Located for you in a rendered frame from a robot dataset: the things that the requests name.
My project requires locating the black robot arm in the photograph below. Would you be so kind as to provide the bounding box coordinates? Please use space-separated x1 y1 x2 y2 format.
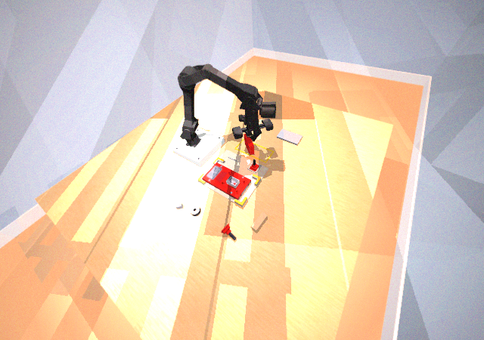
178 64 276 147

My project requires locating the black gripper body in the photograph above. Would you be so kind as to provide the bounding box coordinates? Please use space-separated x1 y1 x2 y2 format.
232 117 274 139

